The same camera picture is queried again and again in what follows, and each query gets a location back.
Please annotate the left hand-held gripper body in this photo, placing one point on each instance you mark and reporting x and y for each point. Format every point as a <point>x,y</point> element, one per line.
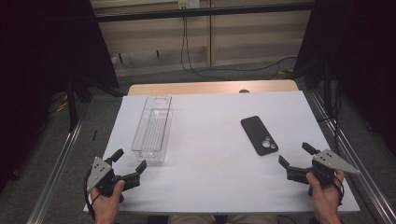
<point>99,172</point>

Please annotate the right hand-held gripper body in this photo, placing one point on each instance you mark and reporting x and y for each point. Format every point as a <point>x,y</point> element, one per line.
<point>330,161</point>

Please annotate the person's left hand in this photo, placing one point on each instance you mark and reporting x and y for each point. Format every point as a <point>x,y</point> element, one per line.
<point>106,207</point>

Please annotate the person's right hand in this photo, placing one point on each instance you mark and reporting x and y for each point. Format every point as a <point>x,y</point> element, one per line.
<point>325,202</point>

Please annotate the small black floor marker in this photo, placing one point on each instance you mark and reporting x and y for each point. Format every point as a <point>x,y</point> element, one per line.
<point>94,135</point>

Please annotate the clear plastic organiser tray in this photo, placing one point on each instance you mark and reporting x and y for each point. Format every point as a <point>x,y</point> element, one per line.
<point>152,130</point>

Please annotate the white table board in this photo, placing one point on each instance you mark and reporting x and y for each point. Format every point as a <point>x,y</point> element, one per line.
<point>205,155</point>

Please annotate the dark round table grommet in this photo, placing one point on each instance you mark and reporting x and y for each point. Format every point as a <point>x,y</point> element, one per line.
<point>244,91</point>

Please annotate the black curtain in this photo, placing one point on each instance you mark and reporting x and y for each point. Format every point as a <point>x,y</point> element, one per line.
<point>40,77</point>
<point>361,62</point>

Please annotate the wooden table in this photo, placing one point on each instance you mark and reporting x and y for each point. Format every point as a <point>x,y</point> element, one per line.
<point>211,87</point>

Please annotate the black horizontal bar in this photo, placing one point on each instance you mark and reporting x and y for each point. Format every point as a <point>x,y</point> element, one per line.
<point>199,12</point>

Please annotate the aluminium floor rail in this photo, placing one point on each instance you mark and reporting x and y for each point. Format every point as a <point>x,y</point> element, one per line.
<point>53,174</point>
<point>358,158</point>

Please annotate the black stand post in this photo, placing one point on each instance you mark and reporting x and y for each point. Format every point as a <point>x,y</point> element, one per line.
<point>72,105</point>

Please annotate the white wall socket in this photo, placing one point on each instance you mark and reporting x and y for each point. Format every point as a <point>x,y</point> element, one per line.
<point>188,3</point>

